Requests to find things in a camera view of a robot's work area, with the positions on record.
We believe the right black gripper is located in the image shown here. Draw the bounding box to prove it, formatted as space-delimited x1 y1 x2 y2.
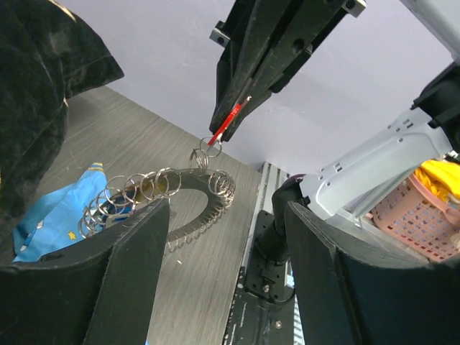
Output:
208 0 367 141

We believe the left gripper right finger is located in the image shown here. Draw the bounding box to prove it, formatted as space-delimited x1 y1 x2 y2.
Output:
285 202 459 344

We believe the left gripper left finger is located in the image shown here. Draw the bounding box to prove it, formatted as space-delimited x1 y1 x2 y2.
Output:
1 200 170 344

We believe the red key tag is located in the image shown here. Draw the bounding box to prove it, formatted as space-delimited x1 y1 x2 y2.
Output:
208 96 252 147

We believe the large metal keyring with rings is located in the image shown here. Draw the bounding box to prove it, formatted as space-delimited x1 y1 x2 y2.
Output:
78 134 236 254

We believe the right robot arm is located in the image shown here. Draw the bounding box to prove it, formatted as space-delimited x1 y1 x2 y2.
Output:
210 1 459 233

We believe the blue cartoon print cloth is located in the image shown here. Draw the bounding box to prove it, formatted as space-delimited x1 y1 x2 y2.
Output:
12 162 107 262

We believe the pink laundry basket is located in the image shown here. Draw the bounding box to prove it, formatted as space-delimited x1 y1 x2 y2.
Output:
370 174 459 262

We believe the black floral plush pillow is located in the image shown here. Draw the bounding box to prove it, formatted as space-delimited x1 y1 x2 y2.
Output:
1 1 124 244

